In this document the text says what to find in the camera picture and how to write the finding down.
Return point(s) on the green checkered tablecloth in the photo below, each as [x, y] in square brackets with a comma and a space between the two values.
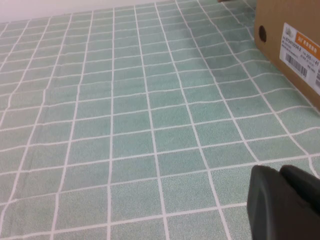
[125, 125]

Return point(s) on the brown cardboard shoe box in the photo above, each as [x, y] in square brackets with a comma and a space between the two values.
[275, 50]

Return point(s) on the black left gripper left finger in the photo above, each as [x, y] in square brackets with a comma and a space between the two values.
[270, 207]

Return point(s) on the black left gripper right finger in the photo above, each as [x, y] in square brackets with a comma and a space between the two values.
[302, 185]

